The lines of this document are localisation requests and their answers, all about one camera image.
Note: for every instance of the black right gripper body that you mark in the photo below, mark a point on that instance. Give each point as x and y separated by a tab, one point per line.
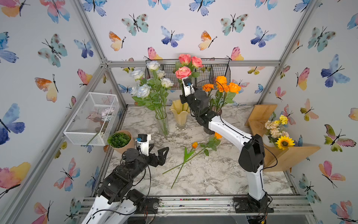
190	100

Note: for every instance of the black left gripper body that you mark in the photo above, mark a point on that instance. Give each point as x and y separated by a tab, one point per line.
143	161

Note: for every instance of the small orange marigold flower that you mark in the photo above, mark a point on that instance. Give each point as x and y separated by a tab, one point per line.
208	88

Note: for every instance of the orange flower front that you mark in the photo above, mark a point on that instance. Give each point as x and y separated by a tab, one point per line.
222	88

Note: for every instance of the white rose stem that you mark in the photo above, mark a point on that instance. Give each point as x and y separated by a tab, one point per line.
137	74
140	91
160	74
153	65
166	83

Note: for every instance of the orange artificial flower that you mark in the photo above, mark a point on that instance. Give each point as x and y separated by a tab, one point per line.
231	91

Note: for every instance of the pink artificial rose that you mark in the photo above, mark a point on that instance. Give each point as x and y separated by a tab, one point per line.
195	65

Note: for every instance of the yellow orange tulip bud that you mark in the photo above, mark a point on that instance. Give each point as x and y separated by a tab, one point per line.
187	156

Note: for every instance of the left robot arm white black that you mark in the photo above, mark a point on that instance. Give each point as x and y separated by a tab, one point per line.
117	199

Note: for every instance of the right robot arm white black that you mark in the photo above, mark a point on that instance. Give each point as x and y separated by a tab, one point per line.
250	147

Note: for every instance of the yellow ruffled vase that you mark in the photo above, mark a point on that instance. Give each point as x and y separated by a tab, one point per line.
180	112

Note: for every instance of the purple ribbed glass vase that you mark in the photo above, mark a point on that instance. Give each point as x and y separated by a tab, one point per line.
209	131

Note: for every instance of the potted green succulent plant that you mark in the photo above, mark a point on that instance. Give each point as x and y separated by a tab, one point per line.
121	141

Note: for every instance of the clear glass vase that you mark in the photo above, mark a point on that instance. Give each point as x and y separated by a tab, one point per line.
162	124

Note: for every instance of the sunflower bouquet in white vase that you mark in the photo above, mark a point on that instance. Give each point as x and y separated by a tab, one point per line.
276	134

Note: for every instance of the wooden corner shelf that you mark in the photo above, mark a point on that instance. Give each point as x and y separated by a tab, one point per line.
276	159

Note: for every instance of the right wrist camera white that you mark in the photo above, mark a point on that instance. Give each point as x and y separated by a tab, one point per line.
188	85

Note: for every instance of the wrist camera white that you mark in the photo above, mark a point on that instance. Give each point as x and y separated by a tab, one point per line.
188	85
142	143

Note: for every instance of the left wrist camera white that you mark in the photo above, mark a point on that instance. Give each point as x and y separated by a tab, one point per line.
142	143

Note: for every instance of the black wire wall basket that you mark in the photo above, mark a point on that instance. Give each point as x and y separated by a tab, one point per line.
212	68

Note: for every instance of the white mesh wall basket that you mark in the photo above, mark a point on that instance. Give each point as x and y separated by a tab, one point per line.
93	120

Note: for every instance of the metal base rail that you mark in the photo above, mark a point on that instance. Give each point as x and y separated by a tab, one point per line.
225	205

